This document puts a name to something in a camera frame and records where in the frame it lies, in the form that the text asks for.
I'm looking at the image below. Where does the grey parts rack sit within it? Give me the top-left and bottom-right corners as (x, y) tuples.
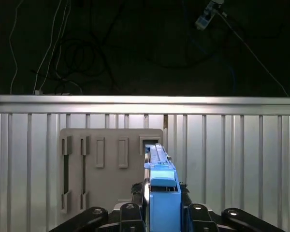
(59, 128), (165, 215)

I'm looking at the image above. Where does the white power strip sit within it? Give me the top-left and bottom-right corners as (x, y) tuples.
(195, 0), (225, 31)

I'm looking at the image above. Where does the hard disk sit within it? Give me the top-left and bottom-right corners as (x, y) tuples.
(143, 143), (182, 232)

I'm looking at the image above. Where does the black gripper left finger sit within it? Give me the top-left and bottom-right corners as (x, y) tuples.
(48, 182), (147, 232)

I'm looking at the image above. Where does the white cable with plug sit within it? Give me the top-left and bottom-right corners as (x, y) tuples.
(33, 0), (72, 95)

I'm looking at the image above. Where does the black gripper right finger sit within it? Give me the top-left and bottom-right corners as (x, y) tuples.
(180, 183), (285, 232)

